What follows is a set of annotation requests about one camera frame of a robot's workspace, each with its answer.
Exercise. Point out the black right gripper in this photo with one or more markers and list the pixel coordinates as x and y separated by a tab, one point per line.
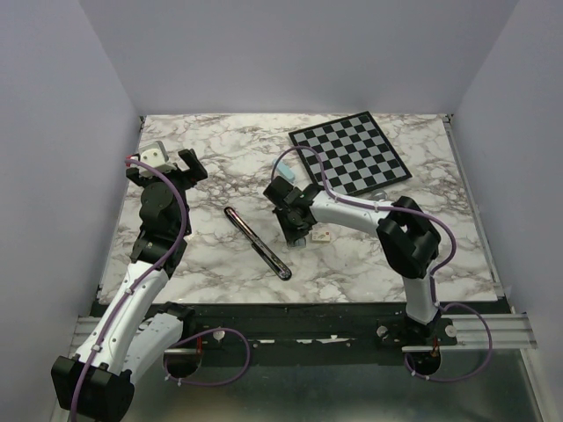
289	235

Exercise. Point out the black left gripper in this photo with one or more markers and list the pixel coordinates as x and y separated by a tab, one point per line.
194	172

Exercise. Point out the staple box tray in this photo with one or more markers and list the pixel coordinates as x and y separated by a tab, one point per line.
297	244

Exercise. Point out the cream staple box sleeve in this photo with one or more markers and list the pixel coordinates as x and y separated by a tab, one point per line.
321	236

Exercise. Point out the black stapler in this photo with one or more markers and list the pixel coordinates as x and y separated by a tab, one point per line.
280	269

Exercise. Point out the light blue mini stapler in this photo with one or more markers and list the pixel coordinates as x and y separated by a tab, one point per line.
284	171

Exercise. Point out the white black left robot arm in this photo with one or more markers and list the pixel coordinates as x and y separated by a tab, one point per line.
99	380

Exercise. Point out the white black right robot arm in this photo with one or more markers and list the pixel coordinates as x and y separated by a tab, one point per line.
410	242

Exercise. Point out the glitter filled clear tube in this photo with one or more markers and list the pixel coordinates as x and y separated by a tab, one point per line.
378	195

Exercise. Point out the black grey chessboard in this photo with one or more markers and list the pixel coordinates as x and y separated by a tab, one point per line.
352	153

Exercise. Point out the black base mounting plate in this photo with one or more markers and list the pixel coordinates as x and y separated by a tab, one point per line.
230	351

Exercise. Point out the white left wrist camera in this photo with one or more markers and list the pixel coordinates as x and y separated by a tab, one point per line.
155	155

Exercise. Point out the aluminium frame rail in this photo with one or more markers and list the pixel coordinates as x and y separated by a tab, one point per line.
455	332

